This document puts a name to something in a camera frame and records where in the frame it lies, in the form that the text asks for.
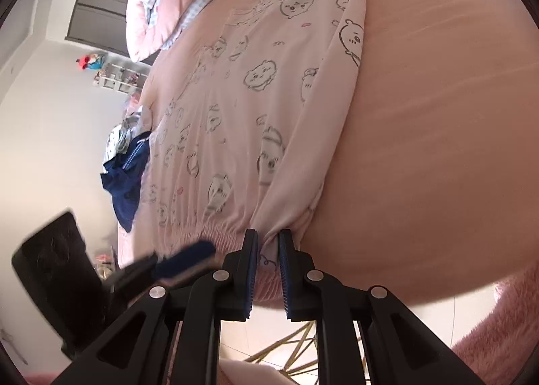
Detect pink cartoon print pajama pants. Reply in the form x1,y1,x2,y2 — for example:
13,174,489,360
130,0,366,303

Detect navy blue garment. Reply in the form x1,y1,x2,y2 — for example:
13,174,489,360
100,131,151,233

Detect pink fluffy rug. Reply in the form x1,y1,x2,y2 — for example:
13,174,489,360
453,264,538,384

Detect white grey patterned garment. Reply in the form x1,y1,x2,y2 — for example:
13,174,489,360
103,106,152,163

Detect pink bed sheet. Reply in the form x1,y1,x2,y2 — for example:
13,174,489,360
141,0,538,304

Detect white shelf rack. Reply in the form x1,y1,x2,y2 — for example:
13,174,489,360
93,55,148,95

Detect red blue plush toy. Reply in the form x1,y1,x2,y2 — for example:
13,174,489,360
76,54,105,70

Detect grey door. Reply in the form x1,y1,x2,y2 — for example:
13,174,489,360
65,0,129,57

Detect gold wire stand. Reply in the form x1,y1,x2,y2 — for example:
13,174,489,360
244,321,364,382

